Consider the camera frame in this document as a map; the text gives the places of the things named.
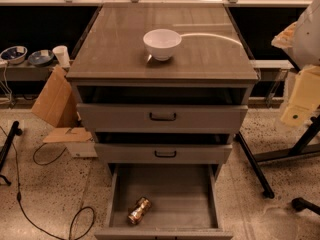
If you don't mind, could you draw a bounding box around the grey wall shelf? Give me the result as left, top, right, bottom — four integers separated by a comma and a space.
0, 60, 59, 82

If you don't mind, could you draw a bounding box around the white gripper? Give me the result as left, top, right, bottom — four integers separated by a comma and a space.
280, 65, 320, 127

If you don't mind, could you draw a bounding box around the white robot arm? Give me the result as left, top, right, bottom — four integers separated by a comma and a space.
271, 0, 320, 127

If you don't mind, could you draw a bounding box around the black caster foot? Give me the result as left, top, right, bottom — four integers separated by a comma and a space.
291, 197, 320, 215

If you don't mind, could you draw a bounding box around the white bowl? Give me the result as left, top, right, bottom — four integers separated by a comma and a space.
143, 29, 182, 61

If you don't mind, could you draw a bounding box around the white paper cup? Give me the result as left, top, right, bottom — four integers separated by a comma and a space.
53, 45, 70, 68

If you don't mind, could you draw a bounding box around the blue bowl right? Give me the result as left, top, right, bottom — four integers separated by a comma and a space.
28, 50, 54, 67

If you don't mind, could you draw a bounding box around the grey top drawer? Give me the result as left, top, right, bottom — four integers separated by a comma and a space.
77, 103, 248, 134

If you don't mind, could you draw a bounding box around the black stand frame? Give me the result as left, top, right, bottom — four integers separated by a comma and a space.
235, 115, 320, 199

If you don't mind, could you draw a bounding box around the grey drawer cabinet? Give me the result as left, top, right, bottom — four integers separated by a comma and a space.
66, 2, 260, 182

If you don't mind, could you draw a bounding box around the blue bowl left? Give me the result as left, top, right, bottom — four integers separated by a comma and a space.
0, 46, 27, 65

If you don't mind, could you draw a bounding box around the brown cardboard box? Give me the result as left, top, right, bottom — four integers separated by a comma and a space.
32, 66, 92, 143

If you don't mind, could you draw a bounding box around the black floor cable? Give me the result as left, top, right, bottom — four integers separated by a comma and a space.
0, 125, 96, 240

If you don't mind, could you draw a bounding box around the grey bottom drawer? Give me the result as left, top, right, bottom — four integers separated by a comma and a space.
95, 164, 232, 240

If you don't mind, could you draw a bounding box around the blue bowl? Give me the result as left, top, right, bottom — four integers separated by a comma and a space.
28, 50, 54, 67
0, 46, 27, 65

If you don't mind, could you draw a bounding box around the black left stand leg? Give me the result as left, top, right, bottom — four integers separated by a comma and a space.
0, 121, 22, 186

